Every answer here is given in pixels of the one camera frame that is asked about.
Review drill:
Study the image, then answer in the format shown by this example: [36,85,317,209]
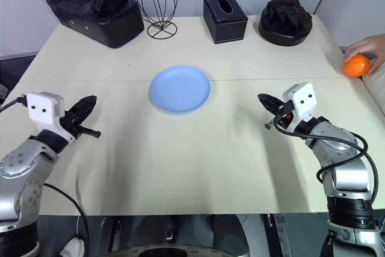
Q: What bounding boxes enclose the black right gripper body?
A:
[264,108,295,131]

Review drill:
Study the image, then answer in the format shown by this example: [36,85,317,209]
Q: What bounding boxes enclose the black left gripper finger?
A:
[69,95,97,117]
[73,96,98,121]

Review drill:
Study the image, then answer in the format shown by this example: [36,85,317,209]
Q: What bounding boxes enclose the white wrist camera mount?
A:
[26,91,76,143]
[282,81,318,125]

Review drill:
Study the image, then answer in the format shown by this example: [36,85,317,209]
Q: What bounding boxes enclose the black leather tissue box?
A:
[203,0,249,45]

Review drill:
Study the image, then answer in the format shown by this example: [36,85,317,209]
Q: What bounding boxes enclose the black round base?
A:
[258,13,313,48]

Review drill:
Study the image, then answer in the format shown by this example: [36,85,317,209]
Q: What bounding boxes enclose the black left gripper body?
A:
[58,110,102,140]

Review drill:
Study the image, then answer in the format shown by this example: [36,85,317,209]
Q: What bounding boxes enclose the person's bare hand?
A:
[343,35,385,75]

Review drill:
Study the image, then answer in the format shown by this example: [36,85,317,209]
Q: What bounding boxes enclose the black metal table leg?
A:
[100,215,121,257]
[264,213,286,238]

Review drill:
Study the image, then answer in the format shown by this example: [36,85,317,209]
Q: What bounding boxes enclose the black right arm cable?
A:
[274,102,379,209]

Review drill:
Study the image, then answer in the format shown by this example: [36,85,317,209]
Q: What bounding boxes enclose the black glove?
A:
[260,0,312,29]

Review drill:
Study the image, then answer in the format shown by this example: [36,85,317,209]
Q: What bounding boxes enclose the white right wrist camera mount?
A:
[282,81,318,125]

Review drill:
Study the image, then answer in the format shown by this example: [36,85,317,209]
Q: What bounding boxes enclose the dark grey seat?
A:
[0,54,35,101]

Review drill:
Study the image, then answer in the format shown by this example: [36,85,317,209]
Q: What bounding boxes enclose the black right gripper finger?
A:
[257,94,284,116]
[258,93,285,109]

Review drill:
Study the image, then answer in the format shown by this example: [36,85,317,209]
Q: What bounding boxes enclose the dark rounded shell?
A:
[210,214,251,256]

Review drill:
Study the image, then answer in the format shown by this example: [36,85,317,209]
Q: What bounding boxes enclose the white shoe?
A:
[59,237,85,257]

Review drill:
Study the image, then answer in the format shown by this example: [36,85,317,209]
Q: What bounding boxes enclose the light blue plate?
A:
[148,64,212,115]

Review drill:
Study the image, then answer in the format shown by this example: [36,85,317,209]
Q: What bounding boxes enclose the black wire globe stand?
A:
[131,0,178,40]

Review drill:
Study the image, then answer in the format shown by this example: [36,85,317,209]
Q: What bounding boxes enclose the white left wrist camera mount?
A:
[26,91,76,143]

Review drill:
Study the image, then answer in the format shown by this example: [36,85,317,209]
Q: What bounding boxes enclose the orange fruit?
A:
[342,54,372,78]

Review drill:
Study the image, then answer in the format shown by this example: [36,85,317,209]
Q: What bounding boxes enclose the black bag with straps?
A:
[45,0,144,49]

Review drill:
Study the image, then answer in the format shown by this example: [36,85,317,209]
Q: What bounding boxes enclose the cream table cloth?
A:
[5,14,380,216]

